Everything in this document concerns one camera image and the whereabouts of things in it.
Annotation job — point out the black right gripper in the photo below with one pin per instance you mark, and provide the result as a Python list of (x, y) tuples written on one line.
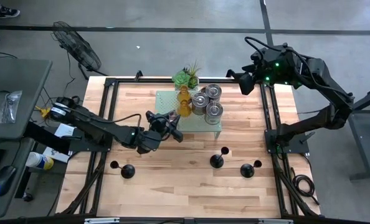
[(263, 67)]

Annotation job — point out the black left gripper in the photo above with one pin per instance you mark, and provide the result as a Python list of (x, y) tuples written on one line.
[(160, 127)]

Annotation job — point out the candle tin red heart label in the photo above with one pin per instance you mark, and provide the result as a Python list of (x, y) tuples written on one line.
[(200, 102)]

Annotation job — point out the candle tin brown label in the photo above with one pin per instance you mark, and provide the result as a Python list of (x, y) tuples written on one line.
[(213, 91)]

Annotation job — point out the candle tin pale label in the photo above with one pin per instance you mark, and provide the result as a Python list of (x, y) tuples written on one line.
[(214, 113)]

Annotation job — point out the black tall candlestick holder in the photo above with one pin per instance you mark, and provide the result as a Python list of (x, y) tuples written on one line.
[(128, 171), (216, 161), (247, 171)]

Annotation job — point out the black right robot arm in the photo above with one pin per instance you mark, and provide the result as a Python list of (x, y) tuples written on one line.
[(312, 93)]

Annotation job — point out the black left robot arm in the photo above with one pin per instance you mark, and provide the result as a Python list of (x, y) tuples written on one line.
[(94, 124)]

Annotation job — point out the green artificial succulent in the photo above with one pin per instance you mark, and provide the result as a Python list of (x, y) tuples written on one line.
[(180, 79)]

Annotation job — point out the white geometric plant pot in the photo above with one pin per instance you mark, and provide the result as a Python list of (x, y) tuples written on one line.
[(197, 86)]

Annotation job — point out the spiky artificial air plant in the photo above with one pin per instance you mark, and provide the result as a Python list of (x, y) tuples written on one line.
[(193, 68)]

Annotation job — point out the white paper sheet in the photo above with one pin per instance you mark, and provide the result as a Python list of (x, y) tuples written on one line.
[(57, 154), (65, 130)]

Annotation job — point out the black floor fan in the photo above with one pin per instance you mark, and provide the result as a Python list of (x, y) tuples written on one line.
[(76, 46)]

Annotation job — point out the grey metal table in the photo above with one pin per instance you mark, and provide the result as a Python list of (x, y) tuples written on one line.
[(365, 130)]

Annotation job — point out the white wipes bottle yellow cap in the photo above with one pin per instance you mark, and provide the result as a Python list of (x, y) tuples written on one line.
[(38, 160)]

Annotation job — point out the grey side desk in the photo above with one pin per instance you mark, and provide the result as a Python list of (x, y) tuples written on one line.
[(17, 77)]

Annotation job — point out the clear plastic bag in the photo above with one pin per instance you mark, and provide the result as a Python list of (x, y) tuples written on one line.
[(9, 105)]

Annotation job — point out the black computer mouse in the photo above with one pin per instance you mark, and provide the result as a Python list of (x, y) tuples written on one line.
[(4, 179)]

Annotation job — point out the person's shoe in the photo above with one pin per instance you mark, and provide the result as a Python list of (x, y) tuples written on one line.
[(7, 12)]

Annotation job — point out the black aluminium table frame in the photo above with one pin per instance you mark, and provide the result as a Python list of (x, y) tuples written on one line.
[(135, 81)]

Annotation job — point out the silver bracket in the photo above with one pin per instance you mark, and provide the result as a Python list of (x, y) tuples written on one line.
[(102, 221), (275, 221)]

